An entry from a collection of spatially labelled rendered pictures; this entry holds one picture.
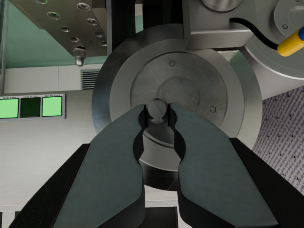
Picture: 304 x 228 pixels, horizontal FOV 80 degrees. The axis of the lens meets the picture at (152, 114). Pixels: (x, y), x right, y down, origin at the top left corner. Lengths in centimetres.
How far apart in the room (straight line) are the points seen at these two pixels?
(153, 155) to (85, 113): 39
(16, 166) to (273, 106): 61
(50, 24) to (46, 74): 302
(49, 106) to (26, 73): 313
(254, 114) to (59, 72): 331
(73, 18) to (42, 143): 33
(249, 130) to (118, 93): 11
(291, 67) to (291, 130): 14
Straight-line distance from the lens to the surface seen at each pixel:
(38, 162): 59
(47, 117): 57
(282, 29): 22
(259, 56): 20
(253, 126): 18
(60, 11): 44
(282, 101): 35
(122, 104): 16
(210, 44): 17
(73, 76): 327
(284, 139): 35
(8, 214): 66
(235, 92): 17
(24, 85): 364
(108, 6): 22
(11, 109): 63
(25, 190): 61
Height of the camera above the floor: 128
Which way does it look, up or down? 7 degrees down
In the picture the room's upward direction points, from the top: 178 degrees clockwise
